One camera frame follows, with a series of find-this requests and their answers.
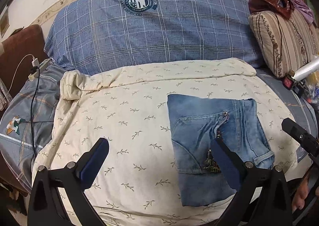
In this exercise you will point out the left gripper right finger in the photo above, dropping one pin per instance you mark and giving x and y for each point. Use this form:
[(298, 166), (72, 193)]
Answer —
[(262, 196)]

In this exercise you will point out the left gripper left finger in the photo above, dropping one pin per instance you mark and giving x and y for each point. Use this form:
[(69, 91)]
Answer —
[(46, 206)]

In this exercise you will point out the blue denim jeans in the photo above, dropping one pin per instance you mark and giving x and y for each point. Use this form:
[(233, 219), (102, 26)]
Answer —
[(195, 125)]

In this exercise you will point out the person right hand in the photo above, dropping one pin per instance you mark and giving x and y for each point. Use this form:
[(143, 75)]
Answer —
[(300, 196)]

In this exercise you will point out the grey patterned bedsheet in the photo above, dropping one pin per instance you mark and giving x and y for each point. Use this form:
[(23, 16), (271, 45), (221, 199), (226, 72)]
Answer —
[(26, 125)]

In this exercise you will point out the cream floral quilt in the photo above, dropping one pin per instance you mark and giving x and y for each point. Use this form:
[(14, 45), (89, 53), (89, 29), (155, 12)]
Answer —
[(137, 184)]

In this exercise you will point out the dark blue label bottle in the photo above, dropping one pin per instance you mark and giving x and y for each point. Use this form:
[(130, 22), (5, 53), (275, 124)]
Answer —
[(299, 88)]

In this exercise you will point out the clear plastic bag of items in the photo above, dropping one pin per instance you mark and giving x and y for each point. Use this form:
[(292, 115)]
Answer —
[(312, 88)]

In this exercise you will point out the grey hanging cloth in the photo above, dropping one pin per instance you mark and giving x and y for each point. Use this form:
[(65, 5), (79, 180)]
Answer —
[(5, 97)]

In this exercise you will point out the red label bottle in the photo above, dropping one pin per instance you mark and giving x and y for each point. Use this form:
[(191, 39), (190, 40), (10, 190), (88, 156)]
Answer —
[(288, 80)]

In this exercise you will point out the white power strip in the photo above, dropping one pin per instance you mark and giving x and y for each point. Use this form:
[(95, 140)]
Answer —
[(38, 68)]

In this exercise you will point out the beige striped floral pillow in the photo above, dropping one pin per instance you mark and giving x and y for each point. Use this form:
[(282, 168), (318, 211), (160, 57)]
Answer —
[(285, 44)]

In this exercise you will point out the brown headboard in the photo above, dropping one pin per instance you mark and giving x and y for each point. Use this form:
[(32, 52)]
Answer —
[(17, 54)]

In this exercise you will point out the purple cloth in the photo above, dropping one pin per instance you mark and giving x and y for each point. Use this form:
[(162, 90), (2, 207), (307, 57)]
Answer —
[(305, 10)]

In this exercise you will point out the blue plaid pillow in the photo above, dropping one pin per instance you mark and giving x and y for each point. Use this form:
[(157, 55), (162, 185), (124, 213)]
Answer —
[(94, 36)]

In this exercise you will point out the small wall picture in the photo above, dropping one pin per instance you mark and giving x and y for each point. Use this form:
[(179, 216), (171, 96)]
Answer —
[(4, 23)]

